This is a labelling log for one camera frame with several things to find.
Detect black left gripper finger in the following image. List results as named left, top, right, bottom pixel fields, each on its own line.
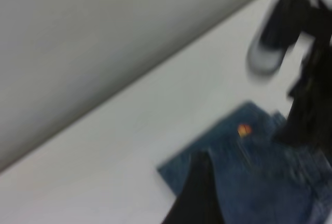
left=162, top=150, right=226, bottom=224

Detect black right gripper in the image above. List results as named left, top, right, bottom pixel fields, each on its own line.
left=272, top=8, right=332, bottom=152

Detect blue denim shorts with print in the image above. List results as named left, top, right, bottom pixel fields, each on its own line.
left=157, top=101, right=332, bottom=224

